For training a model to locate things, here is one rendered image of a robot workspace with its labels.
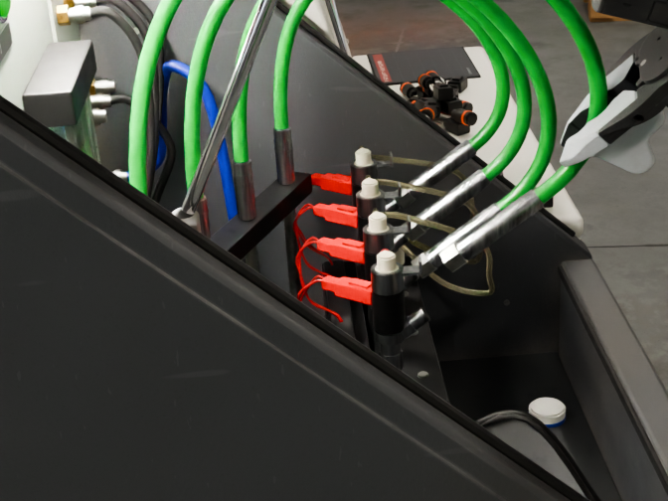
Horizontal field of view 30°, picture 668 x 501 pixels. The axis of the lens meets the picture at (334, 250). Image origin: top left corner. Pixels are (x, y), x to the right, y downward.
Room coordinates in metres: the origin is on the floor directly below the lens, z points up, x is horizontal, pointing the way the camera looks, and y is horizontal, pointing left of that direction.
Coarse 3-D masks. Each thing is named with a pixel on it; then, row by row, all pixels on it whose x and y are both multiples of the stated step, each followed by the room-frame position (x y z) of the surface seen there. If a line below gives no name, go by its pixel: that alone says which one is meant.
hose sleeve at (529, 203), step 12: (528, 192) 0.94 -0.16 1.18; (516, 204) 0.94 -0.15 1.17; (528, 204) 0.93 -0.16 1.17; (540, 204) 0.93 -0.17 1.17; (504, 216) 0.93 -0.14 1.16; (516, 216) 0.93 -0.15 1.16; (528, 216) 0.93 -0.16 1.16; (480, 228) 0.94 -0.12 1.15; (492, 228) 0.93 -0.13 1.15; (504, 228) 0.93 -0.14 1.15; (468, 240) 0.93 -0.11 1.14; (480, 240) 0.93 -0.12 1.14; (492, 240) 0.93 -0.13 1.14; (468, 252) 0.93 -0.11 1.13
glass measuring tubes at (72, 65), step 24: (48, 48) 1.06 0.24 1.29; (72, 48) 1.06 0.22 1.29; (48, 72) 0.99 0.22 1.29; (72, 72) 0.99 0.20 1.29; (24, 96) 0.94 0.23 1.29; (48, 96) 0.94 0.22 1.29; (72, 96) 0.94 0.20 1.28; (48, 120) 0.94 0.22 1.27; (72, 120) 0.94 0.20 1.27; (96, 144) 1.06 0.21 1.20
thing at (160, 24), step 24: (168, 0) 0.93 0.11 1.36; (552, 0) 0.93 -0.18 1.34; (168, 24) 0.93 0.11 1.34; (576, 24) 0.93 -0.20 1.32; (144, 48) 0.93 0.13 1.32; (144, 72) 0.93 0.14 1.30; (600, 72) 0.93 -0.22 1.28; (144, 96) 0.93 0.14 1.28; (600, 96) 0.93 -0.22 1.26; (144, 120) 0.93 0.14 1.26; (144, 144) 0.93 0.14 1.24; (144, 168) 0.93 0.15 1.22; (576, 168) 0.93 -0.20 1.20; (144, 192) 0.93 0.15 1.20; (552, 192) 0.93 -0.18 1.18
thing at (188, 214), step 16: (272, 0) 0.62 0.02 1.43; (256, 16) 0.62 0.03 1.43; (256, 32) 0.62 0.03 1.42; (256, 48) 0.62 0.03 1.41; (240, 64) 0.62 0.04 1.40; (240, 80) 0.62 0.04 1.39; (224, 96) 0.62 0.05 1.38; (240, 96) 0.62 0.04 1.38; (224, 112) 0.62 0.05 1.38; (224, 128) 0.62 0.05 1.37; (208, 144) 0.62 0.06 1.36; (208, 160) 0.62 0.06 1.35; (208, 176) 0.62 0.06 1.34; (192, 192) 0.62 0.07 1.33; (192, 208) 0.62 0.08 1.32; (192, 224) 0.61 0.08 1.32
